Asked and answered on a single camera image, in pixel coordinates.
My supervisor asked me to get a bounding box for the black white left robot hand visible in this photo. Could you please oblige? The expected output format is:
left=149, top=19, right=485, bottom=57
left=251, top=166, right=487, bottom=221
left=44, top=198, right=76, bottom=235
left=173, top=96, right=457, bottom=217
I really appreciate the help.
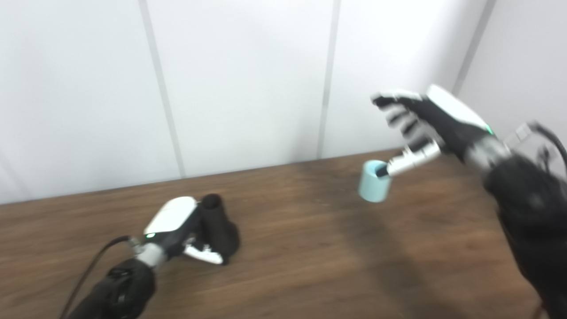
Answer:
left=143, top=196, right=224, bottom=265

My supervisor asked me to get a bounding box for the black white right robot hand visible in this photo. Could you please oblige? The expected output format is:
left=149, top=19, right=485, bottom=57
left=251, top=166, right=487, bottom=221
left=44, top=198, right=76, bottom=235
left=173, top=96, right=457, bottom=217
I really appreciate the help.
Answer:
left=371, top=84, right=495, bottom=178

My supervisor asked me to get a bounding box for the black funnel-shaped nozzle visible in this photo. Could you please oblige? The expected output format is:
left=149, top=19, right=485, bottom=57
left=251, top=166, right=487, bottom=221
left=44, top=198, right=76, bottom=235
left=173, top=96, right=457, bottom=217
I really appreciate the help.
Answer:
left=200, top=194, right=241, bottom=265

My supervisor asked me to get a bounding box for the light-blue short hose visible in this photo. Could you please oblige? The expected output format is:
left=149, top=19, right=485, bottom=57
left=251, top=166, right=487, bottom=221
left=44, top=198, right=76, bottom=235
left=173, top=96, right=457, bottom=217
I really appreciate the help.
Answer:
left=358, top=160, right=392, bottom=203

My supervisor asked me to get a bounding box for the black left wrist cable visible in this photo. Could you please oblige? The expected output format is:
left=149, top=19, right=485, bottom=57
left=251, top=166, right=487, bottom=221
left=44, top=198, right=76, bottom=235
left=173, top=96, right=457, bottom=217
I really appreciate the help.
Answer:
left=59, top=235, right=140, bottom=319

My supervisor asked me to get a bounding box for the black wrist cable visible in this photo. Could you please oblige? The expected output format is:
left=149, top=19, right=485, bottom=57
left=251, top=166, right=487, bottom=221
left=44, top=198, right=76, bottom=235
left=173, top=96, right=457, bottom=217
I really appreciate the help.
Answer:
left=59, top=235, right=140, bottom=319
left=505, top=121, right=567, bottom=178

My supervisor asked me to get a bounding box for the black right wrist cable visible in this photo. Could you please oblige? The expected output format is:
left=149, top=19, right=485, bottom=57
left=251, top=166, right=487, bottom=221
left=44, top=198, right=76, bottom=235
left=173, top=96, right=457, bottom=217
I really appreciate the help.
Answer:
left=505, top=121, right=567, bottom=178

